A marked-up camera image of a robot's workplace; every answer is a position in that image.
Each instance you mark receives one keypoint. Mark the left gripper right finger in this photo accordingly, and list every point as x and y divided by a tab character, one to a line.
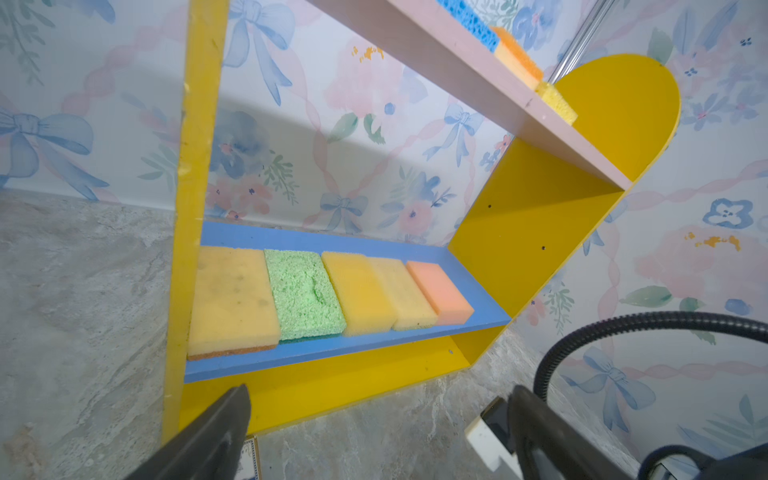
547	447

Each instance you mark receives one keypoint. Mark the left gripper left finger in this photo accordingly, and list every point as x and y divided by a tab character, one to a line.
208	448

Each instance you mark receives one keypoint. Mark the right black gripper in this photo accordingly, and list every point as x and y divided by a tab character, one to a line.
749	464

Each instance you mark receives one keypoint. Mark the dull yellow sponge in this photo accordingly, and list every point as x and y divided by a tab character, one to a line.
233	310

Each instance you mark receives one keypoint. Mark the light orange sponge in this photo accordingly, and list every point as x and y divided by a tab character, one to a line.
442	294

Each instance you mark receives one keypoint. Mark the green sponge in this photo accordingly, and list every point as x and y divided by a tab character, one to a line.
306	302

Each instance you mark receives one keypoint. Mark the tan yellow sponge front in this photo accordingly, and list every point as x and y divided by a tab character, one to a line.
413	311

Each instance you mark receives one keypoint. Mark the deep yellow sponge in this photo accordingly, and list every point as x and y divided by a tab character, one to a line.
363	301

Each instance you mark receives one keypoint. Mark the bright yellow sponge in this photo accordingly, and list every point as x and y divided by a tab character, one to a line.
554	99

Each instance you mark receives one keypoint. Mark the dark orange sponge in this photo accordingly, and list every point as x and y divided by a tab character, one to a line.
511	54

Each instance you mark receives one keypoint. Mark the blue sponge front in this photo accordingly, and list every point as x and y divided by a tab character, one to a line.
463	13

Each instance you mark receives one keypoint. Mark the yellow shelf pink blue boards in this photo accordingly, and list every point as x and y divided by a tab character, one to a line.
555	185

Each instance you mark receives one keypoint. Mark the playing card box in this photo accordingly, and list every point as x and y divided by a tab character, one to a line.
249	463

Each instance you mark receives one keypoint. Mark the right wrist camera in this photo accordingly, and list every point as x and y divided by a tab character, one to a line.
488	435

